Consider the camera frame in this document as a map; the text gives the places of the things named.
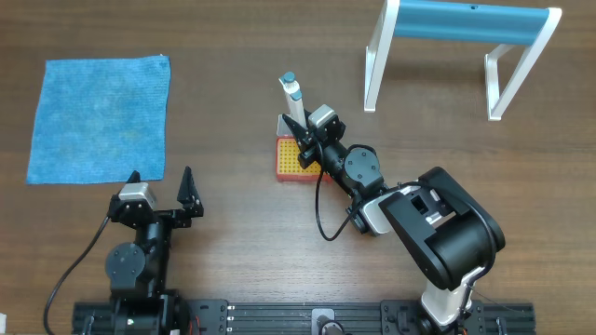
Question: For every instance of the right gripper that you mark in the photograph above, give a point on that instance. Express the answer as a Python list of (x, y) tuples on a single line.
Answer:
[(328, 135)]

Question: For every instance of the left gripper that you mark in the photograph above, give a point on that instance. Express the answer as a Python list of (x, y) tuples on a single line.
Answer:
[(135, 216)]

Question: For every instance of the white pipette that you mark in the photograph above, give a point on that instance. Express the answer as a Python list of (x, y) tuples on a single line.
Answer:
[(294, 100)]

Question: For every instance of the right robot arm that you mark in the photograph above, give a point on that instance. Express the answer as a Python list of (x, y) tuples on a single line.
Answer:
[(447, 242)]

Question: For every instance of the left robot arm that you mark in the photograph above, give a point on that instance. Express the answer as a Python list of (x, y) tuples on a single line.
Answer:
[(139, 270)]

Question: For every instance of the red and yellow tip box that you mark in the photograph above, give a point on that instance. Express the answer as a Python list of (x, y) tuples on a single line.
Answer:
[(288, 163)]

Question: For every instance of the blue cloth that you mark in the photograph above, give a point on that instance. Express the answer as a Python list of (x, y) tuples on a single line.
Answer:
[(98, 121)]

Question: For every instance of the white and blue stand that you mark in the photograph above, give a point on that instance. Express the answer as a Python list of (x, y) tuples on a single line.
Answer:
[(465, 21)]

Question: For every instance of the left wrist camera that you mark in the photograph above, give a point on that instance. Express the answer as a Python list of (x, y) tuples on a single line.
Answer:
[(136, 193)]

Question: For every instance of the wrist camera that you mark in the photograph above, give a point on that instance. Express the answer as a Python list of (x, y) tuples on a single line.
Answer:
[(136, 193), (321, 115)]

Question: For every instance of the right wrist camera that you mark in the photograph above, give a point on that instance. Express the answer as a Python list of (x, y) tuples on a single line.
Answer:
[(321, 115)]

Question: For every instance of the mounting rail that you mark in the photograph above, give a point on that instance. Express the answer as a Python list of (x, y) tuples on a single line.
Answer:
[(279, 318)]

